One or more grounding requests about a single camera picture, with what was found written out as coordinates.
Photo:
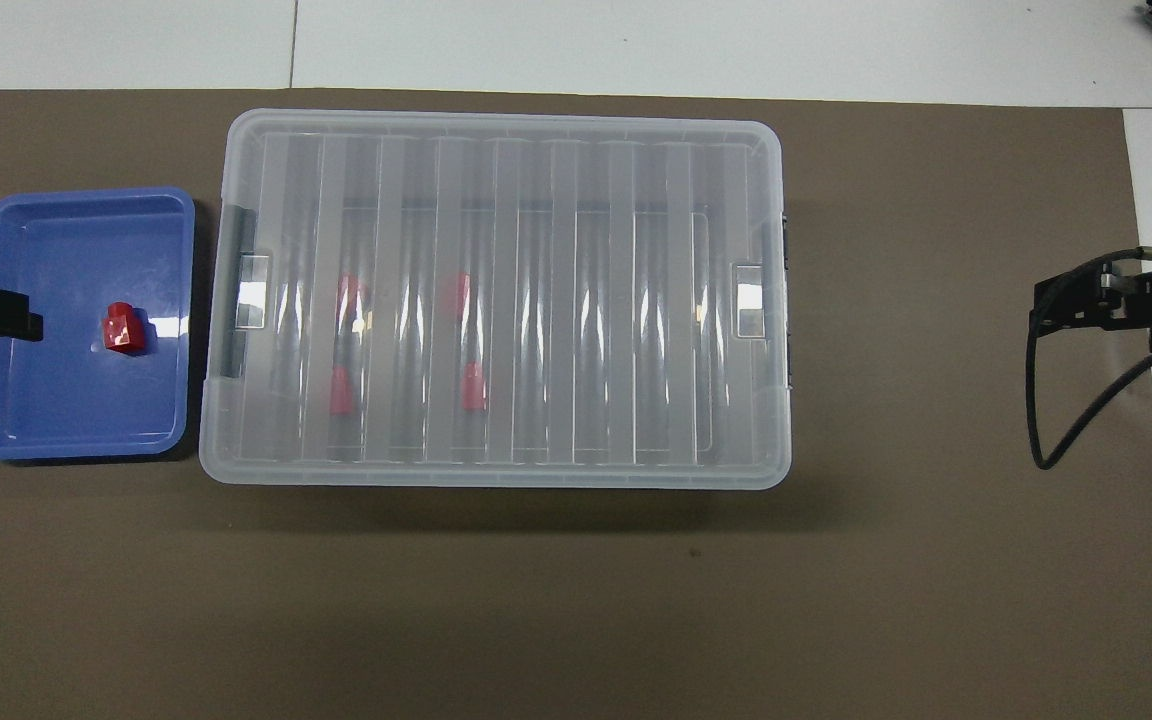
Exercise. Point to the red block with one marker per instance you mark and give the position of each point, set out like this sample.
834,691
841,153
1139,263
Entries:
459,293
473,388
123,330
349,291
340,392

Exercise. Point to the clear ribbed box lid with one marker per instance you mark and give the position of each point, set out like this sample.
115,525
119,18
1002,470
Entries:
526,170

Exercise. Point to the blue plastic tray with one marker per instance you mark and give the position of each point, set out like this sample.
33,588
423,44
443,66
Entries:
56,400

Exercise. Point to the dark grey box latch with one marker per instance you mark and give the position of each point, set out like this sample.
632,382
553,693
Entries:
787,300
233,350

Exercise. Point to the clear plastic storage box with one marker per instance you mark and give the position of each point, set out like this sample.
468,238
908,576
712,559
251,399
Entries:
626,330

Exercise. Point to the brown table mat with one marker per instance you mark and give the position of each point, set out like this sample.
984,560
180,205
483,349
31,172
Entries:
536,600

